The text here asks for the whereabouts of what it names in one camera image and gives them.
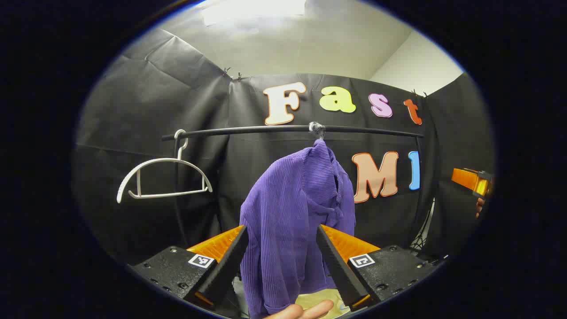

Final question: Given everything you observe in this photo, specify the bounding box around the ceiling light panel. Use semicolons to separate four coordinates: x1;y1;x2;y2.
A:
202;0;306;26

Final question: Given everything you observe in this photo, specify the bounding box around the purple ribbed shirt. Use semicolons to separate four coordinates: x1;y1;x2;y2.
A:
239;139;357;319

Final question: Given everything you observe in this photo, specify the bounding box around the black backdrop cloth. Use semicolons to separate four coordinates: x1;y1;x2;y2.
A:
73;29;494;266

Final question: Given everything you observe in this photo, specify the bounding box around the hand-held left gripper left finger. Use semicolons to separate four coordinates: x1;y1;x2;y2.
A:
128;225;250;310

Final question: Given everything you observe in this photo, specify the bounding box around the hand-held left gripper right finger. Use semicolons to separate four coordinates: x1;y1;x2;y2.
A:
316;224;438;312

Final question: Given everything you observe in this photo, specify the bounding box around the white clothes hanger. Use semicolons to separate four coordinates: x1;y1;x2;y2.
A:
117;129;213;204

